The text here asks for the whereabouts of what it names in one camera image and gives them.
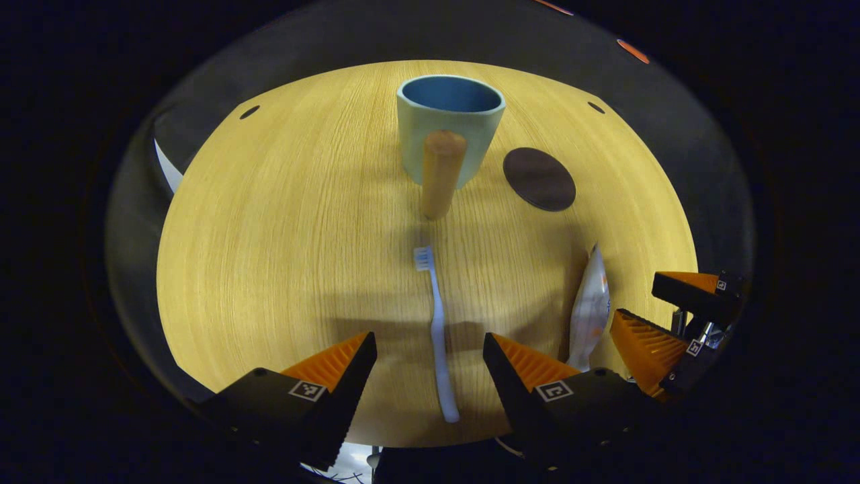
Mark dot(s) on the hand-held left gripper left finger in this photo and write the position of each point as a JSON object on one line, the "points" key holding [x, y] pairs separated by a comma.
{"points": [[342, 403]]}

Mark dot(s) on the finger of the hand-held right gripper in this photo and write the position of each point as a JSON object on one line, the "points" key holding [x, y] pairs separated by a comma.
{"points": [[645, 349], [692, 296]]}

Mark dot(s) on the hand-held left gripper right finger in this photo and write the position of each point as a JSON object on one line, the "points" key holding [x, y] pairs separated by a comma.
{"points": [[514, 396]]}

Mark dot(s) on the white toothpaste tube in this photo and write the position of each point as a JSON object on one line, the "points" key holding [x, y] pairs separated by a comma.
{"points": [[590, 309]]}

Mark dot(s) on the white toothbrush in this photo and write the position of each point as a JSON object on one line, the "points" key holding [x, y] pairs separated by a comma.
{"points": [[438, 329]]}

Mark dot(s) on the dark brown round coaster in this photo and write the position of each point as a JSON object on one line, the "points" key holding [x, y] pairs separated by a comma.
{"points": [[539, 179]]}

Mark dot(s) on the black backdrop cloth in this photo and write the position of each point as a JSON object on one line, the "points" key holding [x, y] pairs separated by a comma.
{"points": [[201, 87]]}

